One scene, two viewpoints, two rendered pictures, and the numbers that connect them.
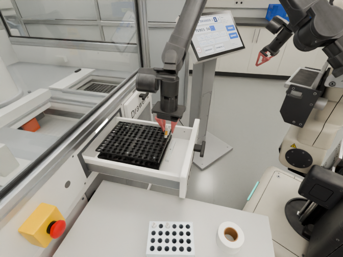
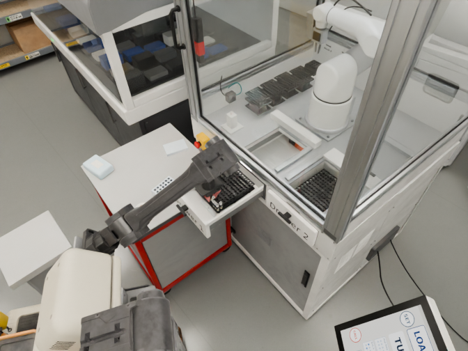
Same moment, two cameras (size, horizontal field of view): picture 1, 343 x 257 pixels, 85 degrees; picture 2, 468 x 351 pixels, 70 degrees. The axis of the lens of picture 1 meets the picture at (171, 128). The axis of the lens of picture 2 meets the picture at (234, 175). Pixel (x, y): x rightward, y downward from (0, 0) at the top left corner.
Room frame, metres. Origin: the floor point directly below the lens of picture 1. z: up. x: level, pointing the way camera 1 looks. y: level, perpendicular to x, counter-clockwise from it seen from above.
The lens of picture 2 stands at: (1.20, -0.63, 2.10)
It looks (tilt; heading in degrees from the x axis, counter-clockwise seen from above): 48 degrees down; 129
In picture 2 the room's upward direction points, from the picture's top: 2 degrees counter-clockwise
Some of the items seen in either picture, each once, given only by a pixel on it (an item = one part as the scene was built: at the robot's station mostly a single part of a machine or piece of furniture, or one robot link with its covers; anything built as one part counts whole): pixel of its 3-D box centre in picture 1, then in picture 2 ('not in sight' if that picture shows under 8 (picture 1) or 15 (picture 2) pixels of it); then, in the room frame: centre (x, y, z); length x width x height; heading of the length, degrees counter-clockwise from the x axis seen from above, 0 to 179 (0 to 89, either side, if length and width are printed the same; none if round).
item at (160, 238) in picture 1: (170, 239); (166, 189); (0.23, 0.00, 0.78); 0.12 x 0.08 x 0.04; 89
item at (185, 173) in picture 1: (190, 153); (189, 209); (0.47, -0.07, 0.87); 0.29 x 0.02 x 0.11; 166
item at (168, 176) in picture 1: (135, 146); (226, 188); (0.52, 0.14, 0.86); 0.40 x 0.26 x 0.06; 76
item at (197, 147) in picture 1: (199, 148); (183, 208); (0.46, -0.09, 0.91); 0.07 x 0.04 x 0.01; 166
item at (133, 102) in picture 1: (139, 100); (290, 216); (0.85, 0.17, 0.87); 0.29 x 0.02 x 0.11; 166
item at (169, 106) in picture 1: (169, 103); (207, 182); (0.53, 0.01, 1.04); 0.10 x 0.07 x 0.07; 73
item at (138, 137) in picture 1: (137, 145); (225, 188); (0.52, 0.13, 0.87); 0.22 x 0.18 x 0.06; 76
